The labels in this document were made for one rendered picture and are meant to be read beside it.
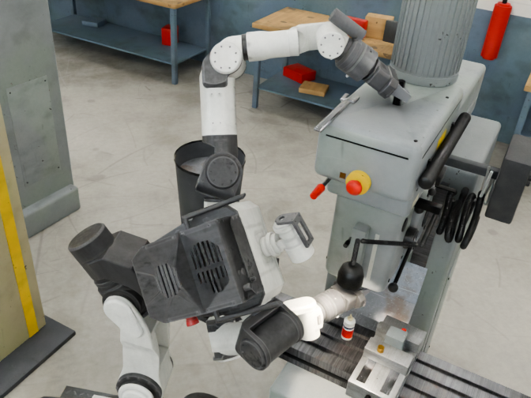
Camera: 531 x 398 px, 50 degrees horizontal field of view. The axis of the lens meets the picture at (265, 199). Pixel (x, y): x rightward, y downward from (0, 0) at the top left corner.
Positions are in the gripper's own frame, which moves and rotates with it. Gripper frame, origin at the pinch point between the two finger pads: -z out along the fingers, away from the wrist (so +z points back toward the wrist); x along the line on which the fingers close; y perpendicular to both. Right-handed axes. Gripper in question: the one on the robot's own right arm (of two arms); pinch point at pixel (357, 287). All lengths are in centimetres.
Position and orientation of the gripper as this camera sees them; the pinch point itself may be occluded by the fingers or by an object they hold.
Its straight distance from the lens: 190.7
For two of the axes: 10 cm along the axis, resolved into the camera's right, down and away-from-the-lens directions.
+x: -6.4, -4.6, 6.1
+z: -7.6, 3.1, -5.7
